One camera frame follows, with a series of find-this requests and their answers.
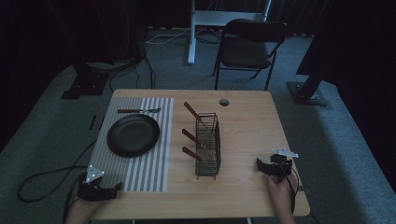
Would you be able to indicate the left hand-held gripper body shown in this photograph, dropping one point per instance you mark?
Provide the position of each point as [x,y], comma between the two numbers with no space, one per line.
[93,190]

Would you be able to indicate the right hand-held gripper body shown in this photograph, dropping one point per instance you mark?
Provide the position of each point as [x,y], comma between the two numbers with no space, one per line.
[282,161]

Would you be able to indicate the person's left hand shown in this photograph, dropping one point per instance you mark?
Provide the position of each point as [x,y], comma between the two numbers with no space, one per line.
[81,207]

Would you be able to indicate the person's right hand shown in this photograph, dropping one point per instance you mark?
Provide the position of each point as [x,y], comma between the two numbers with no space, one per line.
[282,192]

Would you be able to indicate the grey striped placemat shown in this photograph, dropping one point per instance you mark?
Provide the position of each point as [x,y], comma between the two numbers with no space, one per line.
[146,168]

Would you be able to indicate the black round plate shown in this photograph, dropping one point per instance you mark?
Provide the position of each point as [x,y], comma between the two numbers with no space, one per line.
[133,135]

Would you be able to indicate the black metal stand base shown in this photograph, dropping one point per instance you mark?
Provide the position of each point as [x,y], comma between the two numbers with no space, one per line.
[84,84]
[306,93]

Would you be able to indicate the black folding chair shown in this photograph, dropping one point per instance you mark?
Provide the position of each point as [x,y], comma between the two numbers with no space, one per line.
[246,51]

